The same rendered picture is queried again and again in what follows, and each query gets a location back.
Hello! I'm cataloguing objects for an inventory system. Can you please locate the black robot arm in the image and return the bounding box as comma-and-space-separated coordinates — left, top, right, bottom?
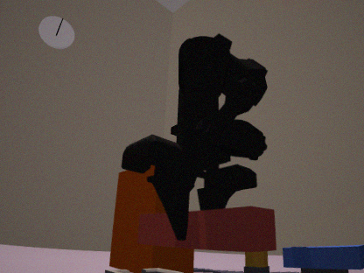
178, 34, 268, 163

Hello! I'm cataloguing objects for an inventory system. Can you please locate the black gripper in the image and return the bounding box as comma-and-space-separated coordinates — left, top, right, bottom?
121, 110, 257, 241

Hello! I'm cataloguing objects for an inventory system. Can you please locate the blue block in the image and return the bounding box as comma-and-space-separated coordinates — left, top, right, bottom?
283, 245, 364, 270

